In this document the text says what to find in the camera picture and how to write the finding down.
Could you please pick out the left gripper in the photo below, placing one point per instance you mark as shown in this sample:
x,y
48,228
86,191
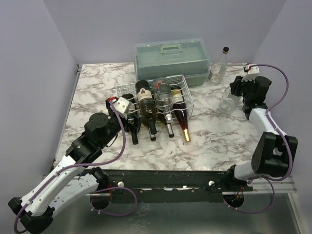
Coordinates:
x,y
126,126

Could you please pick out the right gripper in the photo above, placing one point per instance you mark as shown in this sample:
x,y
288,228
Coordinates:
x,y
238,87

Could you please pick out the clear bottle silver cap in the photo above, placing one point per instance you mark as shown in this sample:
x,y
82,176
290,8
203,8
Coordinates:
x,y
228,102

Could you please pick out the clear bottle cream label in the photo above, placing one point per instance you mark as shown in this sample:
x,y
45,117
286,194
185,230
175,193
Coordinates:
x,y
219,68

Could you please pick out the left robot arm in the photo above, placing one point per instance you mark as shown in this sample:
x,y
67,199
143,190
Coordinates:
x,y
76,174

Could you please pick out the dark wine bottle lower left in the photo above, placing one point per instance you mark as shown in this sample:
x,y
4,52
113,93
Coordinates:
x,y
134,136

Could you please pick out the dark wine bottle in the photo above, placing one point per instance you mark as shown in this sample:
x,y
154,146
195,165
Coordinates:
x,y
134,136
146,103

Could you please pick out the dark bottle lower middle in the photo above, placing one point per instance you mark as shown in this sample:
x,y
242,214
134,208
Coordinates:
x,y
152,136

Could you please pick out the dark wine bottle upper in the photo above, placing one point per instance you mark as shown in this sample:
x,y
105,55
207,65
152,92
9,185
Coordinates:
x,y
146,103

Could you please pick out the dark bottle silver neck lower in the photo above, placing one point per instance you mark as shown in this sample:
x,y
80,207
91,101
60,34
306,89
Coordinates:
x,y
168,125

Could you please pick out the clear bottle dark label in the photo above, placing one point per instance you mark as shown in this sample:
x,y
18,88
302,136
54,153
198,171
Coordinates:
x,y
163,97

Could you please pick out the red wine bottle gold cap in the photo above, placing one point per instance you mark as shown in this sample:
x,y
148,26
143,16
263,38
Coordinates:
x,y
180,111

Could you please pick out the green plastic toolbox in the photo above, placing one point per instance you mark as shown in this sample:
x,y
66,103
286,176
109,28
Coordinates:
x,y
187,57

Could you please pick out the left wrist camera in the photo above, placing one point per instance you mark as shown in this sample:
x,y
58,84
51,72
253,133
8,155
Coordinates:
x,y
121,105

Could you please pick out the white wire wine rack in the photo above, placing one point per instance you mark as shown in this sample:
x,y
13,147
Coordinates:
x,y
179,80

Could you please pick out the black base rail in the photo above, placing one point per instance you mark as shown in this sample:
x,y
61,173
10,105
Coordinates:
x,y
127,186

